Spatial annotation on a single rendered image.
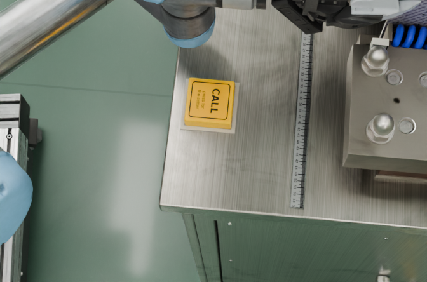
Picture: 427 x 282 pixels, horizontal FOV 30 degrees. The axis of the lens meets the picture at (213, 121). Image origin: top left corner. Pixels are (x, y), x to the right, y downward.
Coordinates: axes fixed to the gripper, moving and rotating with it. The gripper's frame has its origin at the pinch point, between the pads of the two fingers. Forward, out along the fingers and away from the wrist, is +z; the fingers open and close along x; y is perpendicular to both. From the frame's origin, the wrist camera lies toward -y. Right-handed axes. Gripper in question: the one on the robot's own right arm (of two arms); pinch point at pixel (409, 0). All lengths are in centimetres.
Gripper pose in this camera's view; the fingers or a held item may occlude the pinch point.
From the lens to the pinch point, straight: 109.1
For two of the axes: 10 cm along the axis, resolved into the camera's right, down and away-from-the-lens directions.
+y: -0.2, -3.4, -9.4
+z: 9.9, 0.8, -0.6
